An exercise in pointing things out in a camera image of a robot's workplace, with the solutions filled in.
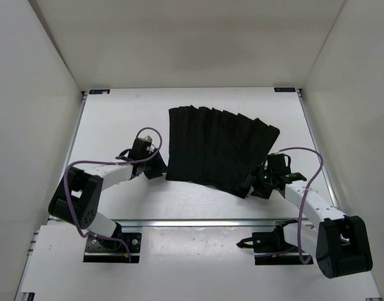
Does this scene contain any right corner label sticker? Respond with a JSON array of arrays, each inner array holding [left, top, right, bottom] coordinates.
[[274, 87, 296, 93]]

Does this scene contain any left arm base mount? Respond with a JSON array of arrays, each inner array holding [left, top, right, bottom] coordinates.
[[83, 228, 142, 264]]

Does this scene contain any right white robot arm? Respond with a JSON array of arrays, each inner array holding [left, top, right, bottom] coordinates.
[[237, 152, 373, 278]]

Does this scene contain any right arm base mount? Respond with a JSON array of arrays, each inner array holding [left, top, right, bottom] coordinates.
[[236, 219, 304, 266]]

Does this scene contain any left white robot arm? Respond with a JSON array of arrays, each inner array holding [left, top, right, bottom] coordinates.
[[48, 136, 167, 250]]

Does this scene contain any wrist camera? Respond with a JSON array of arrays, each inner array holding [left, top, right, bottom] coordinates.
[[267, 152, 291, 165], [137, 135, 153, 143]]

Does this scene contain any black pleated skirt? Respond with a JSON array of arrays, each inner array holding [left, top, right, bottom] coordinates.
[[166, 106, 280, 198]]

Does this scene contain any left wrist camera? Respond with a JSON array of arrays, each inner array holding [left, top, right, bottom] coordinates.
[[137, 135, 153, 143]]

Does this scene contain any corner label sticker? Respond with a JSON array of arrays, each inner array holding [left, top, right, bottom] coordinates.
[[274, 87, 296, 93], [88, 89, 110, 95]]

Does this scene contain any left corner label sticker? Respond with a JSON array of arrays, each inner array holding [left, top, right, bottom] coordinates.
[[88, 89, 110, 95]]

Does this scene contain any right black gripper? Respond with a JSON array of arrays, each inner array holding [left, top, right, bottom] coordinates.
[[239, 163, 275, 199]]

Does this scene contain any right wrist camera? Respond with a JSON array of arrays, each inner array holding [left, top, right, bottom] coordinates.
[[267, 152, 291, 165]]

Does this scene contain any front aluminium table rail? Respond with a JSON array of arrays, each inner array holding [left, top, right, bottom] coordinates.
[[47, 219, 340, 228]]

